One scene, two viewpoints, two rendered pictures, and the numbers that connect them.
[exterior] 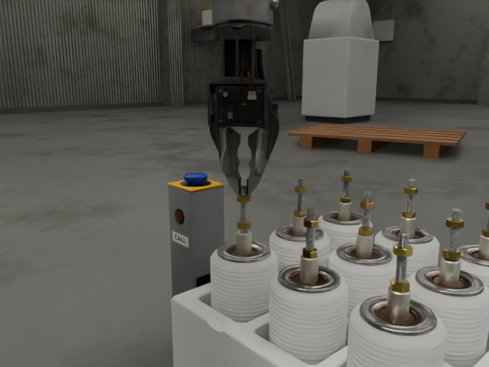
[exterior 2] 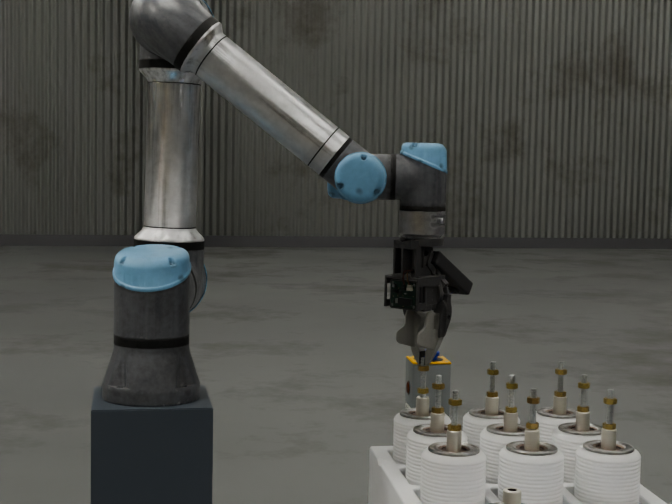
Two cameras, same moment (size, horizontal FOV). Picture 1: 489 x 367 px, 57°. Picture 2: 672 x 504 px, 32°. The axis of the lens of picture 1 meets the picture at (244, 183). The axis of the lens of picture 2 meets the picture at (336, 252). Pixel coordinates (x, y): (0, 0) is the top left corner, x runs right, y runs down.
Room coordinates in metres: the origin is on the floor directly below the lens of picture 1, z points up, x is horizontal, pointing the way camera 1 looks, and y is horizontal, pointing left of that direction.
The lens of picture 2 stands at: (-1.07, -0.99, 0.68)
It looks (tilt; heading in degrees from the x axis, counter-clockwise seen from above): 5 degrees down; 35
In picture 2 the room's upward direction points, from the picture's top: 1 degrees clockwise
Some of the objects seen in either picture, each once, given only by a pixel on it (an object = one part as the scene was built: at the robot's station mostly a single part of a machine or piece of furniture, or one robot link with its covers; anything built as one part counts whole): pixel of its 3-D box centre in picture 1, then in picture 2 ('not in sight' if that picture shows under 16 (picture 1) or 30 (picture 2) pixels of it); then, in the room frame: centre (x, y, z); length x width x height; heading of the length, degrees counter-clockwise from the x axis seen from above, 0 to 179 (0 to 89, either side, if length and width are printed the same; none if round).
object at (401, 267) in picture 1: (401, 269); (454, 415); (0.42, -0.16, 0.30); 0.01 x 0.01 x 0.08
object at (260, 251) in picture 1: (244, 251); (422, 414); (0.60, 0.00, 0.25); 0.08 x 0.08 x 0.01
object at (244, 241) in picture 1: (244, 243); (422, 406); (0.60, 0.00, 0.26); 0.02 x 0.02 x 0.03
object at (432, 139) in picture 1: (378, 138); not in sight; (3.37, -1.00, 0.05); 1.17 x 0.80 x 0.11; 58
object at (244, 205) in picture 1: (244, 212); (423, 380); (0.60, 0.00, 0.31); 0.01 x 0.01 x 0.08
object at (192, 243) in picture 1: (197, 269); (425, 445); (0.75, 0.08, 0.16); 0.07 x 0.07 x 0.31; 42
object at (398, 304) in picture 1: (398, 304); (454, 441); (0.42, -0.16, 0.26); 0.02 x 0.02 x 0.03
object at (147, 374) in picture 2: not in sight; (151, 365); (0.24, 0.28, 0.35); 0.15 x 0.15 x 0.10
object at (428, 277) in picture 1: (448, 281); (531, 448); (0.50, -0.25, 0.25); 0.08 x 0.08 x 0.01
